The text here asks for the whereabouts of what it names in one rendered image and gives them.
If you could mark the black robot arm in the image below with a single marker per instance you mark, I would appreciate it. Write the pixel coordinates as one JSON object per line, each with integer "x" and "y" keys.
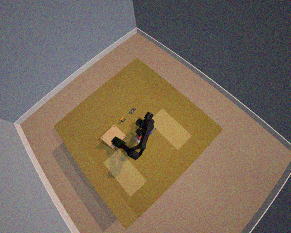
{"x": 145, "y": 124}

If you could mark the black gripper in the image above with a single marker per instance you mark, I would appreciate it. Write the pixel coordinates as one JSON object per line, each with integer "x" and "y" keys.
{"x": 140, "y": 132}

